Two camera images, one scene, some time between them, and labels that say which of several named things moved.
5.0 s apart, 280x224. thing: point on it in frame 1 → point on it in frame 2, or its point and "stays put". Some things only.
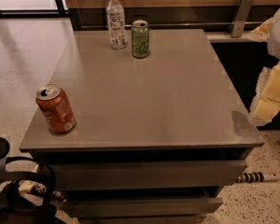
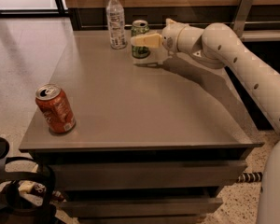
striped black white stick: (257, 176) stays put
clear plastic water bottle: (117, 21) stays put
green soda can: (140, 38) stays put
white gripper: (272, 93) → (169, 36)
